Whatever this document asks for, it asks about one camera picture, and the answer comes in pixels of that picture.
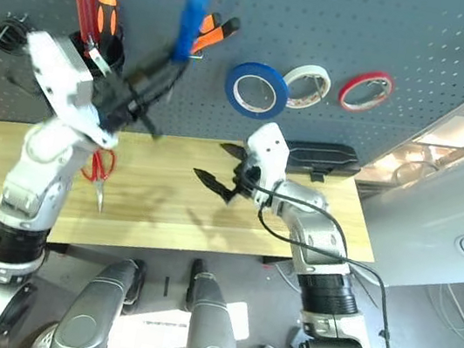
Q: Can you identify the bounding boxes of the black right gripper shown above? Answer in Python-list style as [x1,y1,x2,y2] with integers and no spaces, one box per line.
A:
[188,138,266,208]

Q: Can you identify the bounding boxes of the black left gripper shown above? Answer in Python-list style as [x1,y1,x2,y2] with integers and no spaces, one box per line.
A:
[89,35,194,140]

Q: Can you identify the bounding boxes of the blue handled screwdriver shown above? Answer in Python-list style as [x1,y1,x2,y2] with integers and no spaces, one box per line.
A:
[168,0,211,68]

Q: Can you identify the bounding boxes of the orange black needle-nose pliers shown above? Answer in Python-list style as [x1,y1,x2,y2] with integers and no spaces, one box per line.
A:
[188,9,243,63]

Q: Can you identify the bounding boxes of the blue tape roll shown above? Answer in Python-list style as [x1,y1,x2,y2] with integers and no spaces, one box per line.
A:
[220,57,294,125]

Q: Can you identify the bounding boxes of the red handled snips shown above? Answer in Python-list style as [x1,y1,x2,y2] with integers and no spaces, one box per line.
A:
[75,144,120,214]

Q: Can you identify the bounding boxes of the grey pegboard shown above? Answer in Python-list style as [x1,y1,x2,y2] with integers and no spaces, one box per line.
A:
[0,0,464,196]

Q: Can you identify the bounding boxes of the black tool cup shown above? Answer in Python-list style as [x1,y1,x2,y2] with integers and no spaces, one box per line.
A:
[63,26,129,78]

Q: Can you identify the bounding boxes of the black tool case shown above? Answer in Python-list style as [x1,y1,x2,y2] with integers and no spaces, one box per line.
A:
[279,135,365,189]

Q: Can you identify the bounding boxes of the white tape roll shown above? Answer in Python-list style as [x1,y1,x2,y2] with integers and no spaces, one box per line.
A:
[278,60,334,115]

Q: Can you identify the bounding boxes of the red tape roll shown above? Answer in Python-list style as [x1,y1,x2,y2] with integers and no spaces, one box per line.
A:
[336,65,397,120]

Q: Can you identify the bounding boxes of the silver robot right leg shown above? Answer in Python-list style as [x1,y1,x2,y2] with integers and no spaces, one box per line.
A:
[177,258,256,348]

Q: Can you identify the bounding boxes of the silver robot leg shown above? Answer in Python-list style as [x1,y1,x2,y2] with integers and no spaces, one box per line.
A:
[177,258,256,348]
[49,247,148,348]

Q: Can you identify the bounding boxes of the white floor sheet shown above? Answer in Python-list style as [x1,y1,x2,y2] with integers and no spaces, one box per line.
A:
[106,282,255,348]

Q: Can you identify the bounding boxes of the silver robot left leg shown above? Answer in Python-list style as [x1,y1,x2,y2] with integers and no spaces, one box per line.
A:
[49,247,148,348]

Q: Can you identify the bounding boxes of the white table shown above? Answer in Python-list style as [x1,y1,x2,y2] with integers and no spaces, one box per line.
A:
[338,42,464,298]

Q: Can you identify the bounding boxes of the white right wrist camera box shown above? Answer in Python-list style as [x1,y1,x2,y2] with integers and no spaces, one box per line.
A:
[235,119,296,209]

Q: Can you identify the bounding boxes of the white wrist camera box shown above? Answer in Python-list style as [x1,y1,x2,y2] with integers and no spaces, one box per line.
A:
[10,29,134,150]
[235,119,296,209]

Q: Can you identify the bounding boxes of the orange black handled screwdriver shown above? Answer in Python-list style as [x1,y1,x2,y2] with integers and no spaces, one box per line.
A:
[89,0,123,50]

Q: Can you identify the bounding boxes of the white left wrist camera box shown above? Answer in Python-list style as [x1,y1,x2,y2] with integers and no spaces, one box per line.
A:
[10,29,134,150]

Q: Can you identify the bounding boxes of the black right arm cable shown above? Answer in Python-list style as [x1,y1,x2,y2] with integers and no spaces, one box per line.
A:
[226,183,424,348]

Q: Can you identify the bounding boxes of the white floor cable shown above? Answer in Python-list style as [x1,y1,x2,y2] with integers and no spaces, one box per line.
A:
[430,281,464,348]

